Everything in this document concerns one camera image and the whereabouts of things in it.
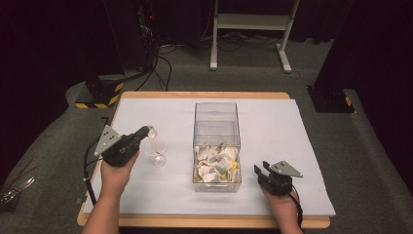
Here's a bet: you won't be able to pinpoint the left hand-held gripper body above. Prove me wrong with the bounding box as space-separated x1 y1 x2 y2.
93 125 144 168

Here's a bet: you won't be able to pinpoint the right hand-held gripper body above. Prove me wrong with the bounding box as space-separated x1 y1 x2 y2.
257 160 304 197

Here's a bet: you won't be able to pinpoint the clear plastic cup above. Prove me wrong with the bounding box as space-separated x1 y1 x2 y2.
143 136 168 167

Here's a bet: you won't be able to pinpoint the clear plastic box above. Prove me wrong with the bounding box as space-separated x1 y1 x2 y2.
193 102 243 193

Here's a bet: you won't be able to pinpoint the person's right hand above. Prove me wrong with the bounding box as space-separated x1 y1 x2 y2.
259 185 301 226

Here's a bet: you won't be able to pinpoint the person's left hand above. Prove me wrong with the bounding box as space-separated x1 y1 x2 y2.
99 150 140 200

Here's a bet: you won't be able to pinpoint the white table mat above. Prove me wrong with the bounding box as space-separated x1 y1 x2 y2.
82 97 336 217

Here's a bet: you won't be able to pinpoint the pile of tea bags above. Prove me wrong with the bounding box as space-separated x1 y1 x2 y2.
194 141 241 183

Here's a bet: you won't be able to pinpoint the black pillar with striped base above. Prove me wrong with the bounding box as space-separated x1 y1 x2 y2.
74 0 126 110

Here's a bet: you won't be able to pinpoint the wooden table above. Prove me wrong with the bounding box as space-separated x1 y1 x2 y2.
76 91 331 229

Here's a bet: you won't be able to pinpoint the dark equipment rack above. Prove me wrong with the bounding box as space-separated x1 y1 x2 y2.
135 0 161 71

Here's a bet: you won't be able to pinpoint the shiny metal stand legs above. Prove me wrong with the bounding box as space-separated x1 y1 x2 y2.
0 175 37 207

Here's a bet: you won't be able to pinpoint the white metal stand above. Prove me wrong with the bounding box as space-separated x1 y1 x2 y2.
209 0 301 74

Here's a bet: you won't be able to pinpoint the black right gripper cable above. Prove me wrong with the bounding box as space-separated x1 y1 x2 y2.
288 184 305 230

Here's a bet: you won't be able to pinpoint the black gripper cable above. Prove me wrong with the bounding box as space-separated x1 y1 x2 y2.
83 136 101 208
288 184 305 230

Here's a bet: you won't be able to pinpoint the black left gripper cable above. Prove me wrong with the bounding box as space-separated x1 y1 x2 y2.
83 136 101 208

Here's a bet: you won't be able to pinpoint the black floor cables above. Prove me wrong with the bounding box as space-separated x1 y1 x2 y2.
134 45 173 93

